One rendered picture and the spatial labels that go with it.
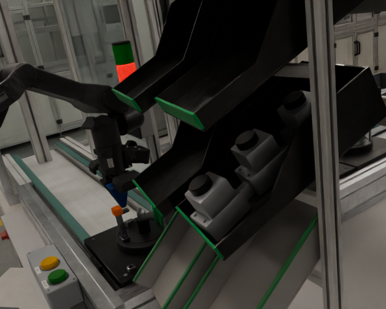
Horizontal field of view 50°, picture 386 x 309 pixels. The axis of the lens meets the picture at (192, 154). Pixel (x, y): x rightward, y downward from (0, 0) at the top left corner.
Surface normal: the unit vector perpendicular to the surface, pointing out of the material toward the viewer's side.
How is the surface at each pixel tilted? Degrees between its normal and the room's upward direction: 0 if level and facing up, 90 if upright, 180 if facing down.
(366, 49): 90
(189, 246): 45
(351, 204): 90
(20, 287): 0
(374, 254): 0
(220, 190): 87
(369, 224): 0
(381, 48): 90
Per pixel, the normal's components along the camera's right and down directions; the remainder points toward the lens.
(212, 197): 0.47, 0.18
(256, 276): -0.76, -0.47
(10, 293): -0.15, -0.93
